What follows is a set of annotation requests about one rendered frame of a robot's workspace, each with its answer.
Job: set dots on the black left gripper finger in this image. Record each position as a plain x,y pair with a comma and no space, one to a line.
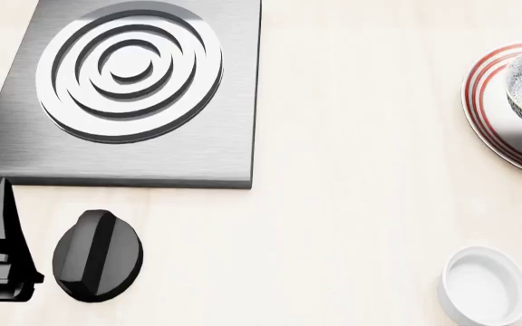
9,224

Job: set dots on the grey brushed metal stove plate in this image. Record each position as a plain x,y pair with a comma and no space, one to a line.
225,149

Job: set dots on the white ramekin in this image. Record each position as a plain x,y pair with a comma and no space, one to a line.
483,288

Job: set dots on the white plate with red stripes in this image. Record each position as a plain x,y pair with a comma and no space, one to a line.
492,112

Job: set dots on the black stove knob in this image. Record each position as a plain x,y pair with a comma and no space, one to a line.
107,271

